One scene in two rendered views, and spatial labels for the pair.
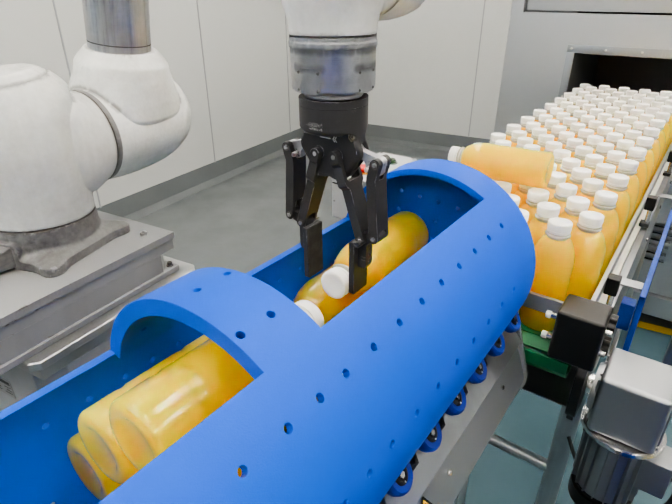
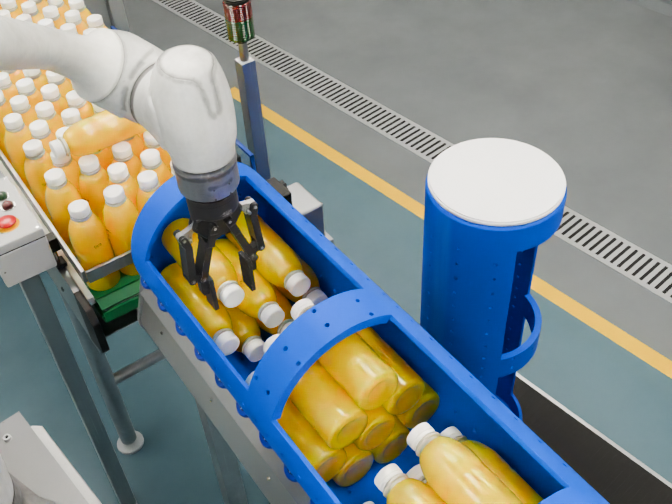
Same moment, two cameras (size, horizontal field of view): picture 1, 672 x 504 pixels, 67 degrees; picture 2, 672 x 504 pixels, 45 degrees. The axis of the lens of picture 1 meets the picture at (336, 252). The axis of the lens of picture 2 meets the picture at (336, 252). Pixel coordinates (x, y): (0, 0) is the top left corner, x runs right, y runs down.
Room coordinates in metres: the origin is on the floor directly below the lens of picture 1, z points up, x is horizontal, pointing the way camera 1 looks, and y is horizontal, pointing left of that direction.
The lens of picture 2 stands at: (0.06, 0.80, 2.08)
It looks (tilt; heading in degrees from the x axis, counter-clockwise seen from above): 44 degrees down; 291
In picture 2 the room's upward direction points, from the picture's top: 4 degrees counter-clockwise
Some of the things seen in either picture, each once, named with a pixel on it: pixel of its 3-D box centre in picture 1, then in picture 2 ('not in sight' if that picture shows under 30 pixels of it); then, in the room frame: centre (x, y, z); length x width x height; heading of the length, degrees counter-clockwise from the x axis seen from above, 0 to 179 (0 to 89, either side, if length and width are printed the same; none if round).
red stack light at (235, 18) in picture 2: not in sight; (237, 7); (0.85, -0.72, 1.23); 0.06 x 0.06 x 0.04
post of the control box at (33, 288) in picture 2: not in sight; (82, 398); (1.09, -0.09, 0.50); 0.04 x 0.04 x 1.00; 54
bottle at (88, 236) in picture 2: not in sight; (92, 247); (0.95, -0.14, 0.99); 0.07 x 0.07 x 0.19
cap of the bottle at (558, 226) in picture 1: (559, 226); not in sight; (0.78, -0.38, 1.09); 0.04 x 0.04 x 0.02
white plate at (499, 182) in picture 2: not in sight; (495, 179); (0.21, -0.52, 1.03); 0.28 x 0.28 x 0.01
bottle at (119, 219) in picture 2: not in sight; (125, 232); (0.90, -0.20, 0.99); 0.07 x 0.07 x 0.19
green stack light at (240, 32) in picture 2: not in sight; (240, 26); (0.85, -0.72, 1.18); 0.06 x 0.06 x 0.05
